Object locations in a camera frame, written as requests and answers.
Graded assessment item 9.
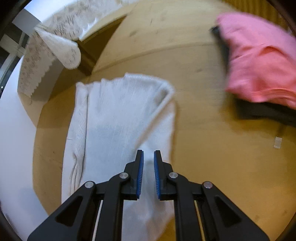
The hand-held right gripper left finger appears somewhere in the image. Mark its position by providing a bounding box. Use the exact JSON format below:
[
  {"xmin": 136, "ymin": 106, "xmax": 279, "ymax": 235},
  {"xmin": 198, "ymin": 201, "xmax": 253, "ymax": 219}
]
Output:
[{"xmin": 27, "ymin": 150, "xmax": 144, "ymax": 241}]

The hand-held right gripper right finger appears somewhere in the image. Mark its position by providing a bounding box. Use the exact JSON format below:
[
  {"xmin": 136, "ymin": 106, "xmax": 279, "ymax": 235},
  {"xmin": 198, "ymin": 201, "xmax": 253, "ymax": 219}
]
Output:
[{"xmin": 154, "ymin": 150, "xmax": 270, "ymax": 241}]

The white knit sweater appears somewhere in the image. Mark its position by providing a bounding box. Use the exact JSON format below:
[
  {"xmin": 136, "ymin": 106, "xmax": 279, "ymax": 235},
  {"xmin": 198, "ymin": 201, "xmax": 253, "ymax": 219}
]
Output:
[{"xmin": 61, "ymin": 73, "xmax": 177, "ymax": 241}]

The wooden platform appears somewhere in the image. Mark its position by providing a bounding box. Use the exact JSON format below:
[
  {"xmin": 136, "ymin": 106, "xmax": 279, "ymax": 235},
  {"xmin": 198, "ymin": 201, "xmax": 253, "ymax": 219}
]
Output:
[{"xmin": 32, "ymin": 0, "xmax": 296, "ymax": 241}]

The black folded garment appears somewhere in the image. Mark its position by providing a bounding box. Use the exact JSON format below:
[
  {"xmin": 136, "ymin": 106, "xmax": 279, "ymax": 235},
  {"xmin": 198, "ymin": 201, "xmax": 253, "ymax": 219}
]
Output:
[{"xmin": 210, "ymin": 25, "xmax": 296, "ymax": 128}]

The low wooden cabinet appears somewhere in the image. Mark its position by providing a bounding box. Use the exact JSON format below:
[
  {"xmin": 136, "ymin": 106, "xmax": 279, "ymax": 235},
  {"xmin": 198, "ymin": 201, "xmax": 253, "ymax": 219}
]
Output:
[{"xmin": 50, "ymin": 14, "xmax": 130, "ymax": 98}]

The pink folded garment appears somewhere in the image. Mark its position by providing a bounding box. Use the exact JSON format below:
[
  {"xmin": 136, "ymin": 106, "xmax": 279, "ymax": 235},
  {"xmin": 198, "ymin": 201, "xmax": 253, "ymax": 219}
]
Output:
[{"xmin": 216, "ymin": 12, "xmax": 296, "ymax": 109}]

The white lace tablecloth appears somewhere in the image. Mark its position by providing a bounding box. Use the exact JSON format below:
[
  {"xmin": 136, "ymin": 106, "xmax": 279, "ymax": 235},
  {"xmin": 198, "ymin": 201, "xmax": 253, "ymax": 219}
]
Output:
[{"xmin": 18, "ymin": 0, "xmax": 139, "ymax": 98}]

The white framed window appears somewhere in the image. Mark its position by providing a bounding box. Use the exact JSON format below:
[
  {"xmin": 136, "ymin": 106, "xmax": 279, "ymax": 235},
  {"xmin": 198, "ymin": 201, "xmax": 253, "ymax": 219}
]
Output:
[{"xmin": 0, "ymin": 23, "xmax": 26, "ymax": 88}]

